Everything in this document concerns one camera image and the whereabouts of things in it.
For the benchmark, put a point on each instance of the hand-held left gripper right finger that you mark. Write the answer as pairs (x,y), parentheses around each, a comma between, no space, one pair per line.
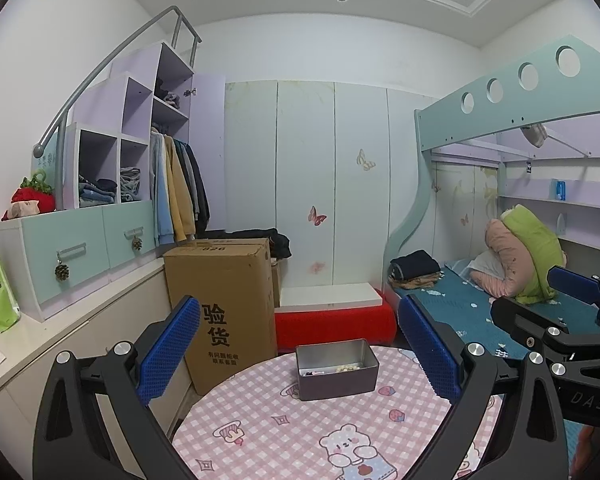
(430,355)

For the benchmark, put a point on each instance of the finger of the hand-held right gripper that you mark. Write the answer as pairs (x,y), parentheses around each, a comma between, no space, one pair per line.
(575,282)
(522,322)

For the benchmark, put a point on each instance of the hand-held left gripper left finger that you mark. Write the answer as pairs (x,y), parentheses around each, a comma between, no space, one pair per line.
(172,347)

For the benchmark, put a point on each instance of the pearl bead jewelry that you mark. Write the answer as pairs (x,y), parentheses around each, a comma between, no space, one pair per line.
(347,368)

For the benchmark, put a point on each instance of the grey metal tin box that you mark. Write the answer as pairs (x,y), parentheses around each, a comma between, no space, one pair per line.
(337,380)

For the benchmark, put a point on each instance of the person's right hand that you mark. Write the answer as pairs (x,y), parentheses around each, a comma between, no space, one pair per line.
(597,452)

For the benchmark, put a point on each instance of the pink pillow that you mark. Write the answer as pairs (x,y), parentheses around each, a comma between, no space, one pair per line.
(507,260)

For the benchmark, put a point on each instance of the large cardboard box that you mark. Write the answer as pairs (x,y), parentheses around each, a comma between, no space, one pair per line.
(220,300)

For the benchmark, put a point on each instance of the white pillow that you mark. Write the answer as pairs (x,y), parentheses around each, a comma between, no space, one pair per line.
(482,264)

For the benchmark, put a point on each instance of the folded dark clothes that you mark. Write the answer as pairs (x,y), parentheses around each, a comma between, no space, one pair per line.
(415,270)

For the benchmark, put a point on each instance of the small blue box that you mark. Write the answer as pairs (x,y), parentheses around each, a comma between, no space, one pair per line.
(559,189)

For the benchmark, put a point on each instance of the red bench with white top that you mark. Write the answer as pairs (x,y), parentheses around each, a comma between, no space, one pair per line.
(335,320)

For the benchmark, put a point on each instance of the pine cone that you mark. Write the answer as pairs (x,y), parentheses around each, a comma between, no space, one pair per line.
(137,244)
(62,271)

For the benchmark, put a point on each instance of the mint drawer cabinet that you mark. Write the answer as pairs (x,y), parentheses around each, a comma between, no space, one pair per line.
(80,250)

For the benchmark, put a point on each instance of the dark clothes pile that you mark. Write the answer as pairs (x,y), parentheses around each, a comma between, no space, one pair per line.
(260,240)

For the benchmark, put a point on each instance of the pale pink butterfly sticker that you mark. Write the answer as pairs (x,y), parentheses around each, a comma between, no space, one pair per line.
(316,266)

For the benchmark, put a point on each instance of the pink checked tablecloth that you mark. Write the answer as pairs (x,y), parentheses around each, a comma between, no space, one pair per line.
(290,435)

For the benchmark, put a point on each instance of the grey under-bunk lamp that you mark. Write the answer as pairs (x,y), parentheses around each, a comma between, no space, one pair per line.
(533,133)

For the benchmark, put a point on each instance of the hanging clothes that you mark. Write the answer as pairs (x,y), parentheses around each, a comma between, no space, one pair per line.
(180,185)

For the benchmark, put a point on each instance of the mint bunk bed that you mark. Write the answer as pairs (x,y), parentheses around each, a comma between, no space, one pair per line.
(505,95)

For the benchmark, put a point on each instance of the red strawberry plush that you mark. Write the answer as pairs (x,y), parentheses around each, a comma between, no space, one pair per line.
(32,197)

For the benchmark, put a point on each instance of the cream butterfly sticker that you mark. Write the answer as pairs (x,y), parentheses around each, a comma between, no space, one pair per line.
(365,160)

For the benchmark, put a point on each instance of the white wardrobe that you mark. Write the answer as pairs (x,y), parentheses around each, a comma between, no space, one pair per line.
(330,160)

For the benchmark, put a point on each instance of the purple cube shelf unit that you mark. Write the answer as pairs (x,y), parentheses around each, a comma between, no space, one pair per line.
(140,110)

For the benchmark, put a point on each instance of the dark clothes on shelf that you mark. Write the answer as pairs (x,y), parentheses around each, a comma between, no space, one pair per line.
(167,99)

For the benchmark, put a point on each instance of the grey metal handrail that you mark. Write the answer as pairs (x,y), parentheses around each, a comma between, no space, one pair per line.
(105,70)

